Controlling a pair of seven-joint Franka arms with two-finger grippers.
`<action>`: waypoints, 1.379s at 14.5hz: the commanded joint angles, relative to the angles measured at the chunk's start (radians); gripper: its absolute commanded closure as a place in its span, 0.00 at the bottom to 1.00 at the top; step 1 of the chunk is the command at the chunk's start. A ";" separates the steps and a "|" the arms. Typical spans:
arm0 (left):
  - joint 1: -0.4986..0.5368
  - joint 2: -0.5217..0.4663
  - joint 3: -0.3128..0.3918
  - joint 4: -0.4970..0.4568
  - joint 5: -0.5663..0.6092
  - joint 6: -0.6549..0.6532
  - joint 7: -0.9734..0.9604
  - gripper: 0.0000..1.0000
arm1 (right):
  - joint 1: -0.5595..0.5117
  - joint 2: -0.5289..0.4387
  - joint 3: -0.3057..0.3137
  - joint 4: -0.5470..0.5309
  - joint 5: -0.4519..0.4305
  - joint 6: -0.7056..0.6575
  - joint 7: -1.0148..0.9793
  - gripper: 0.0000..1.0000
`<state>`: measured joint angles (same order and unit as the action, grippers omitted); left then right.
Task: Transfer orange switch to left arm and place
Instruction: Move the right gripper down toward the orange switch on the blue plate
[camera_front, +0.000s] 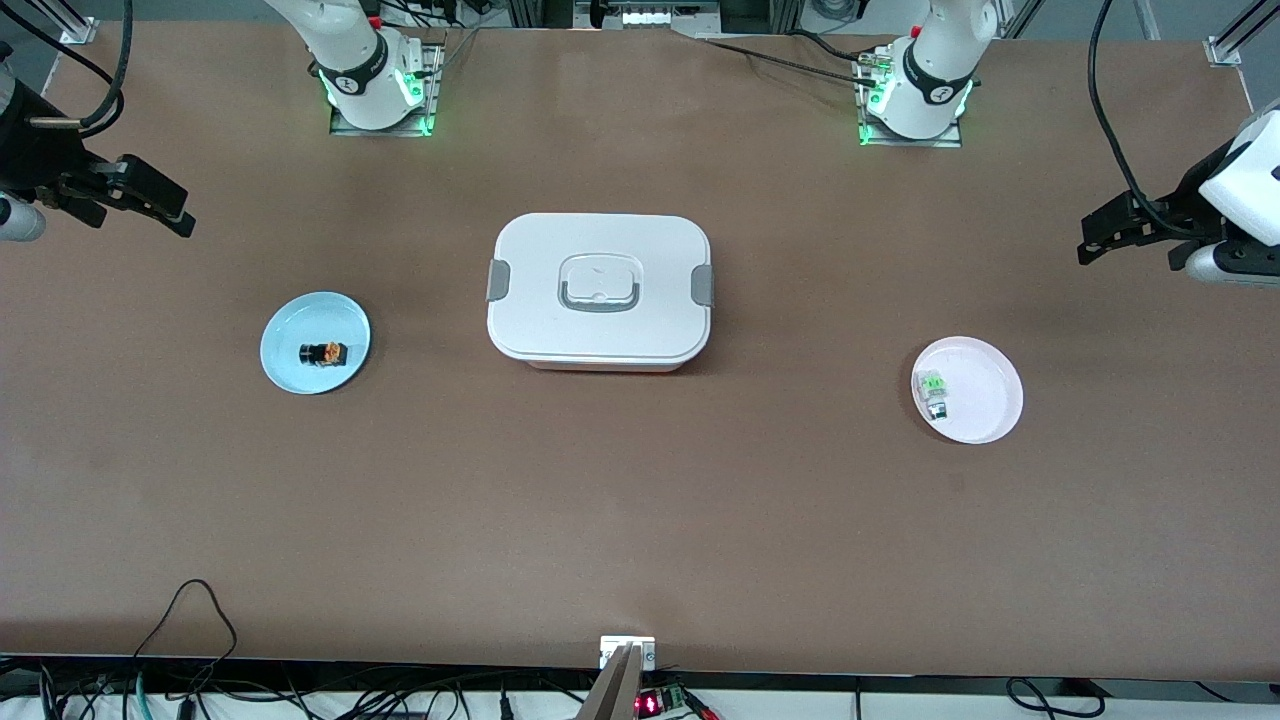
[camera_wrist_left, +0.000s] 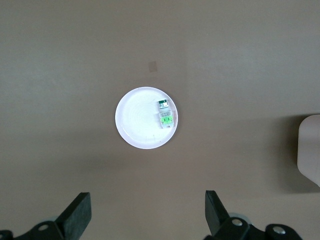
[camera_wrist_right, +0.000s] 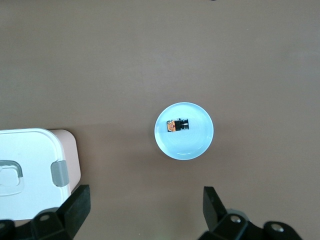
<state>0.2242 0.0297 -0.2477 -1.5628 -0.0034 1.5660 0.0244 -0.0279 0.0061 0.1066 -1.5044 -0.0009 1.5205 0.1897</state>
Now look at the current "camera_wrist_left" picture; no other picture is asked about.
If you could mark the pale pink round plate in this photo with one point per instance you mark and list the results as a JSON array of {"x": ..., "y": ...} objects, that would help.
[{"x": 137, "y": 120}]

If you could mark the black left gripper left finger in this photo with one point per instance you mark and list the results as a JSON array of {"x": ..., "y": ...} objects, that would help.
[{"x": 75, "y": 217}]

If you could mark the white lidded storage box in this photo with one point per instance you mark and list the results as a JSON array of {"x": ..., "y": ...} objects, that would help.
[{"x": 311, "y": 150}]

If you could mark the green and white switch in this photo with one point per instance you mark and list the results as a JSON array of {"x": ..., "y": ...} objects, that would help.
[{"x": 166, "y": 117}]

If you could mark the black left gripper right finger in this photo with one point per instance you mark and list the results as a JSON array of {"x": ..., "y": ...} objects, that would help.
[{"x": 215, "y": 215}]

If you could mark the small clear tape patch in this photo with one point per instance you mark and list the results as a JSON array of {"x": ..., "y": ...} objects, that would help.
[{"x": 152, "y": 66}]

